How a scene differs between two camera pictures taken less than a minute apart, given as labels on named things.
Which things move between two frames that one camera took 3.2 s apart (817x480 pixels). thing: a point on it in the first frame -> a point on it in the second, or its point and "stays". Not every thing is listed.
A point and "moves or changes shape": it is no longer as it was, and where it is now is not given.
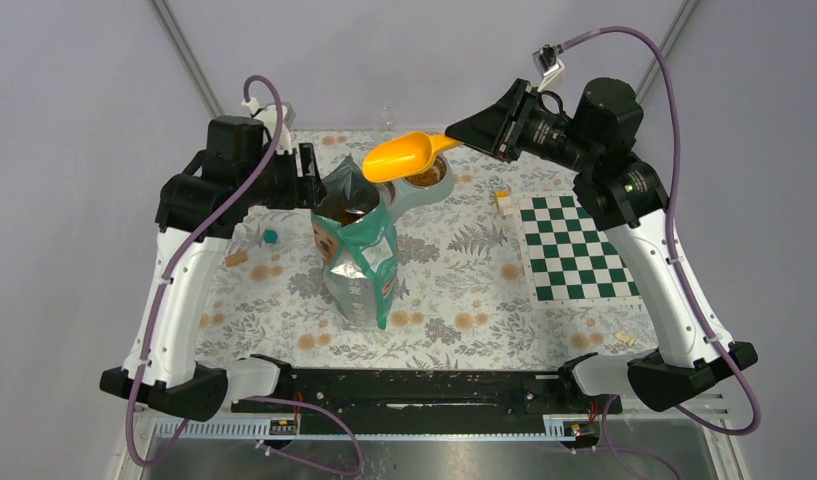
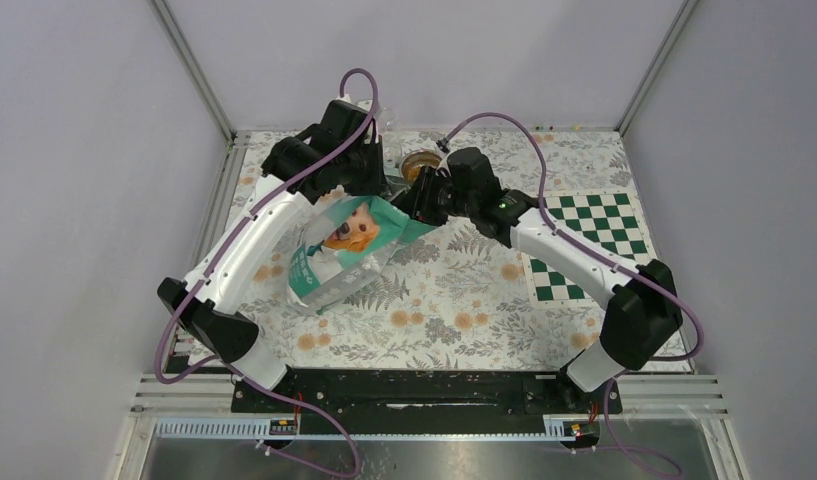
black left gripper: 299,193 -> 376,183
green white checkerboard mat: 570,263 stays
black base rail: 429,402 stays
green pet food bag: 356,246 moves or changes shape
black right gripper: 506,120 -> 418,200
